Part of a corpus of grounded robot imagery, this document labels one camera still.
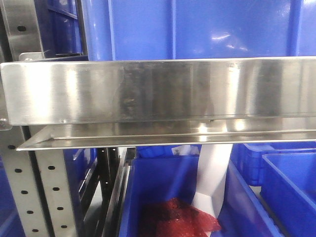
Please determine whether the blue bin with red bag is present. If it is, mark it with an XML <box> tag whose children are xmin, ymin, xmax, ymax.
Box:
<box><xmin>119</xmin><ymin>147</ymin><xmax>280</xmax><ymax>237</ymax></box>

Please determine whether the blue bin right front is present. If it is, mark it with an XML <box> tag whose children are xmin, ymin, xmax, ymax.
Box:
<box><xmin>261</xmin><ymin>153</ymin><xmax>316</xmax><ymax>237</ymax></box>

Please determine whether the blue crate upper left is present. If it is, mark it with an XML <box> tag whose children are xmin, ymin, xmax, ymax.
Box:
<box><xmin>33</xmin><ymin>0</ymin><xmax>82</xmax><ymax>58</ymax></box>

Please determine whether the large blue crate upper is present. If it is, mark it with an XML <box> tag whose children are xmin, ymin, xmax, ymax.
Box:
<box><xmin>81</xmin><ymin>0</ymin><xmax>316</xmax><ymax>61</ymax></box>

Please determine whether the perforated steel shelf post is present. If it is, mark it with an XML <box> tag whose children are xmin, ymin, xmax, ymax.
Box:
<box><xmin>0</xmin><ymin>0</ymin><xmax>79</xmax><ymax>237</ymax></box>

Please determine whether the blue crate right rear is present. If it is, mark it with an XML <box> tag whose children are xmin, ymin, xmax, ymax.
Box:
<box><xmin>230</xmin><ymin>141</ymin><xmax>316</xmax><ymax>187</ymax></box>

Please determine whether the red mesh bag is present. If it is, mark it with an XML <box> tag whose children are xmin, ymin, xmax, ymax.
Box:
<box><xmin>138</xmin><ymin>198</ymin><xmax>221</xmax><ymax>237</ymax></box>

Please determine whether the stainless steel shelf rail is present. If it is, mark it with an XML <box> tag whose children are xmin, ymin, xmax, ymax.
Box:
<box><xmin>0</xmin><ymin>57</ymin><xmax>316</xmax><ymax>151</ymax></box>

